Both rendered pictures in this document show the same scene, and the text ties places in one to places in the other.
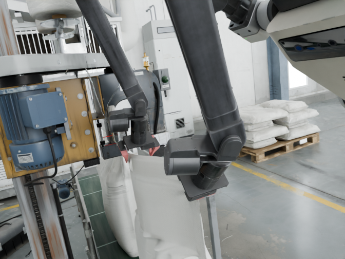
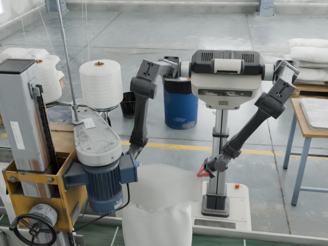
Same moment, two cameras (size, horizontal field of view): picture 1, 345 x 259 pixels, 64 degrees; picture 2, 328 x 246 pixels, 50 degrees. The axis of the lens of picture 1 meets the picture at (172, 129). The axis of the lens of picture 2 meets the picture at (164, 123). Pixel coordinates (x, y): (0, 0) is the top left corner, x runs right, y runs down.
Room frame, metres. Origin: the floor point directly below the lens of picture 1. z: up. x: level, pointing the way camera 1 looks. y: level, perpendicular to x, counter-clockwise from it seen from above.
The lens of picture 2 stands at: (0.02, 1.30, 2.19)
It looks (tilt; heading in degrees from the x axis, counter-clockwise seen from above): 30 degrees down; 302
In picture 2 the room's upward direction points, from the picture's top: 1 degrees counter-clockwise
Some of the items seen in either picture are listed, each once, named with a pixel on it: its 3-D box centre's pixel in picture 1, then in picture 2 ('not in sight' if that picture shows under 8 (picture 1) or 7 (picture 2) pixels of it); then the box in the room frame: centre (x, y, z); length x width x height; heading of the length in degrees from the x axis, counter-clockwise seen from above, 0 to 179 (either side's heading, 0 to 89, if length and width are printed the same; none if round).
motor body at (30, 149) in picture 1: (32, 126); (103, 183); (0.86, 0.43, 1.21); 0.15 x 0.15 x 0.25
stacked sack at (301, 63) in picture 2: not in sight; (309, 57); (0.73, -3.77, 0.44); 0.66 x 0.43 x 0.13; 112
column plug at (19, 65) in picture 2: not in sight; (12, 65); (1.06, 0.59, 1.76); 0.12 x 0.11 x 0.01; 112
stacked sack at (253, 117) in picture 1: (260, 115); not in sight; (3.67, -1.21, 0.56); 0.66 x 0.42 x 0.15; 112
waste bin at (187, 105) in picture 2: not in sight; (181, 97); (1.80, -2.01, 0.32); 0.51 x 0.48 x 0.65; 112
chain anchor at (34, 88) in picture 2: not in sight; (36, 88); (0.99, 0.56, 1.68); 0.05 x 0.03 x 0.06; 112
